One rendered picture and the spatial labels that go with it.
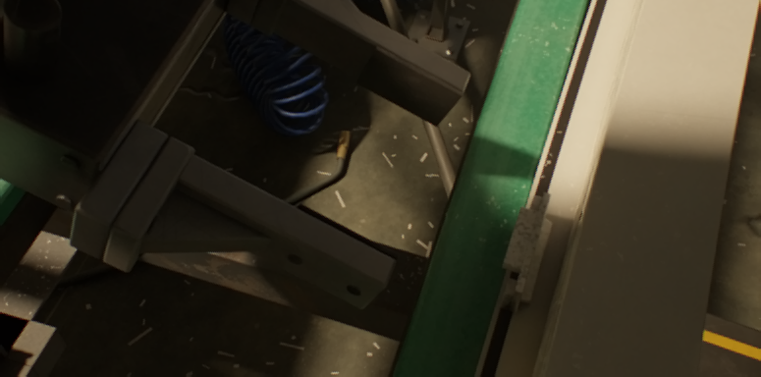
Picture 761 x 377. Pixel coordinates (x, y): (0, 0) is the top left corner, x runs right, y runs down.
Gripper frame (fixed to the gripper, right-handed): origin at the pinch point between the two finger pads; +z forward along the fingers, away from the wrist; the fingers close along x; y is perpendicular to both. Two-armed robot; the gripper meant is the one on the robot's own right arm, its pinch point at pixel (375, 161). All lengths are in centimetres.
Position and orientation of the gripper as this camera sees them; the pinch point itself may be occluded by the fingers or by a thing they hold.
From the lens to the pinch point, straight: 34.3
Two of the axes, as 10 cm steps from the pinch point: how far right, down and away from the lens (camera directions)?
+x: 3.4, -7.6, 5.5
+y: 3.4, -4.5, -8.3
